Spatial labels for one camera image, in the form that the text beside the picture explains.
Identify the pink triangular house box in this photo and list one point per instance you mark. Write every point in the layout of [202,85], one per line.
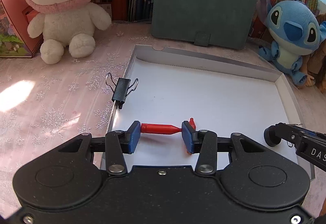
[15,41]

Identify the blue Stitch plush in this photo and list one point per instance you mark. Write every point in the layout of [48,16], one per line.
[296,34]

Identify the black round cap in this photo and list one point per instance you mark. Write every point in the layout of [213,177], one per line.
[270,137]

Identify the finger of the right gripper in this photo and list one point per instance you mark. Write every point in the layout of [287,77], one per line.
[280,131]

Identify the red crayon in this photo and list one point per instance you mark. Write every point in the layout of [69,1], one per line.
[192,123]
[161,129]

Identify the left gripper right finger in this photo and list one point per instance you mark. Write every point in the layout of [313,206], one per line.
[219,144]

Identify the green suede notebook case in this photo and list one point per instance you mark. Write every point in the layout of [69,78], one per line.
[224,23]

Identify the pink white bunny plush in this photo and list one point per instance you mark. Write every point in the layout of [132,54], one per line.
[66,24]

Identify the brown haired baby doll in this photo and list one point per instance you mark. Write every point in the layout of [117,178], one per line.
[314,68]

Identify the black binder clip on edge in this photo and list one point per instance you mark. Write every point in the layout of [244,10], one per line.
[121,89]

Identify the white cardboard box tray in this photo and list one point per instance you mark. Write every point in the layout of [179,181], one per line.
[220,94]

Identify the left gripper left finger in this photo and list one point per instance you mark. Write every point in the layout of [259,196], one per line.
[127,140]

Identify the black binder clip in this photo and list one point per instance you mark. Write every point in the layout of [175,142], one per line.
[293,133]
[121,89]

